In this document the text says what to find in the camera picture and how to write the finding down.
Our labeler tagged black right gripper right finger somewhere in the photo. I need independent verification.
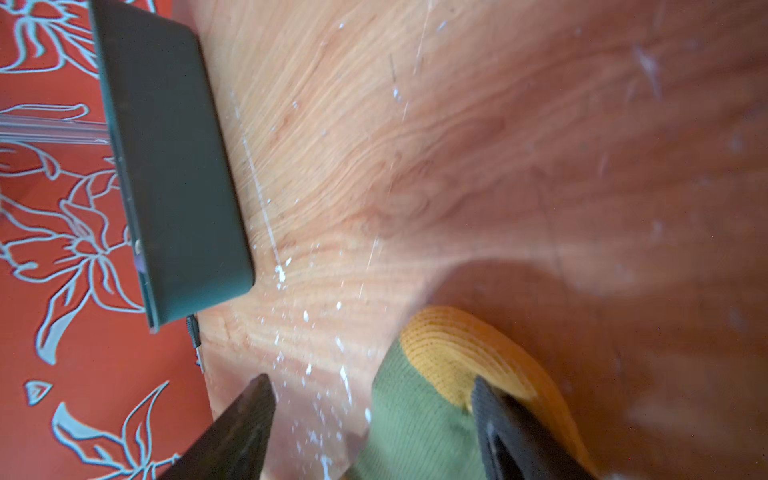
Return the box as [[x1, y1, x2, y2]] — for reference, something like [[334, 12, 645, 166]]
[[471, 376, 594, 480]]

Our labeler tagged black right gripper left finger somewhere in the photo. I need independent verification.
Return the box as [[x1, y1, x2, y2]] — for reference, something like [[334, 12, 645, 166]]
[[161, 374, 276, 479]]

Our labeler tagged green striped sock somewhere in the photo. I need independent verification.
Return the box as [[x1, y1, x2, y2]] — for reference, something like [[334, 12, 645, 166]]
[[343, 306, 597, 479]]

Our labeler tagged green compartment tray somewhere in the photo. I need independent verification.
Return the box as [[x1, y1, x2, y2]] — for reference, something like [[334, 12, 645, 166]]
[[88, 1, 255, 330]]

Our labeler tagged black handled screwdriver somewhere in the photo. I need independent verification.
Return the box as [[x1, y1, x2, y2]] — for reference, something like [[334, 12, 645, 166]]
[[186, 314, 205, 373]]

